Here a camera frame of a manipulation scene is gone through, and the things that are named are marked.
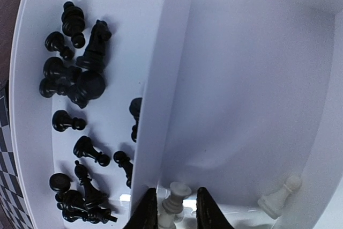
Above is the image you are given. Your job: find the white plastic tray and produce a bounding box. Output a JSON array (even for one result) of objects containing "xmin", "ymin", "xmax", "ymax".
[{"xmin": 9, "ymin": 0, "xmax": 342, "ymax": 228}]

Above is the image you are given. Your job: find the black chess pieces cluster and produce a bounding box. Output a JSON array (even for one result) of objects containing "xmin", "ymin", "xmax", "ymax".
[
  {"xmin": 39, "ymin": 1, "xmax": 112, "ymax": 108},
  {"xmin": 49, "ymin": 161, "xmax": 117, "ymax": 224}
]

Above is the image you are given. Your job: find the black chess pieces lower cluster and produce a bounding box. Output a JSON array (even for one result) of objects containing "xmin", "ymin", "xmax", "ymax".
[{"xmin": 49, "ymin": 161, "xmax": 117, "ymax": 224}]

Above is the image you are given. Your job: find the black white chessboard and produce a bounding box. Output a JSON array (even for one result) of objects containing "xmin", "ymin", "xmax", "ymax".
[{"xmin": 1, "ymin": 86, "xmax": 34, "ymax": 228}]

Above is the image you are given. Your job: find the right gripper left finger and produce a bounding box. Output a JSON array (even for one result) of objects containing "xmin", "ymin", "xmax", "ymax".
[{"xmin": 123, "ymin": 188, "xmax": 158, "ymax": 229}]

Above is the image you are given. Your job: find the white rook in tray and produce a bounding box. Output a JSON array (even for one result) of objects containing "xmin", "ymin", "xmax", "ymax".
[{"xmin": 162, "ymin": 182, "xmax": 192, "ymax": 214}]

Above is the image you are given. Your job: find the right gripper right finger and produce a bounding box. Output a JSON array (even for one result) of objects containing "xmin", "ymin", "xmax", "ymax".
[{"xmin": 196, "ymin": 187, "xmax": 234, "ymax": 229}]

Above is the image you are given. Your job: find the white pawn in tray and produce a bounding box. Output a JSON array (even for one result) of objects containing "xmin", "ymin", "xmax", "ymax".
[{"xmin": 257, "ymin": 175, "xmax": 302, "ymax": 220}]

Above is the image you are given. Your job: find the black chess pieces upper cluster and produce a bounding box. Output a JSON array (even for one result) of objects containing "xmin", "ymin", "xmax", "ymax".
[{"xmin": 39, "ymin": 1, "xmax": 112, "ymax": 108}]

